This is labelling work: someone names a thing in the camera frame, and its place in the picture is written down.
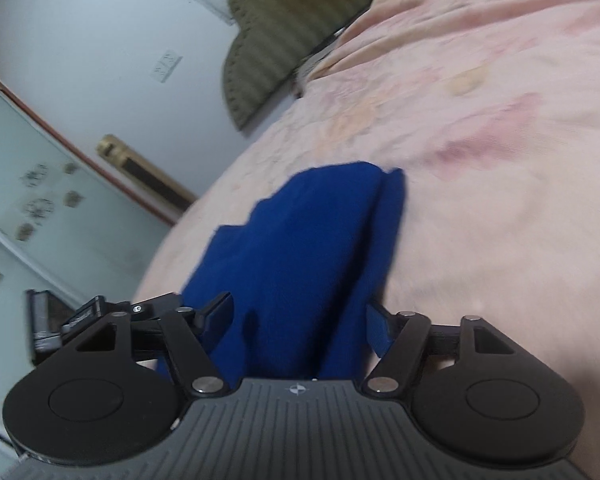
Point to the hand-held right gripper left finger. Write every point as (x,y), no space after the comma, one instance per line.
(220,312)

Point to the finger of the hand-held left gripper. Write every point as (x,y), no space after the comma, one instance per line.
(152,302)

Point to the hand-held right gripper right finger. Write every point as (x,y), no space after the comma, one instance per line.
(377,331)

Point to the blue t-shirt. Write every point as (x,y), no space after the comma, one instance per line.
(300,270)

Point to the frosted glass floral wardrobe door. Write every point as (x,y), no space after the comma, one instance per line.
(55,220)

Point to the orange wooden door trim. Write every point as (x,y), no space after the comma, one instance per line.
(75,150)

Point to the pink bed sheet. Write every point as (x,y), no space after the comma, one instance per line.
(505,185)

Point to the olive padded headboard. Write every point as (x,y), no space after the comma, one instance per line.
(280,25)

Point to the white wall socket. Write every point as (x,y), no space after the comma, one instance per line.
(166,66)

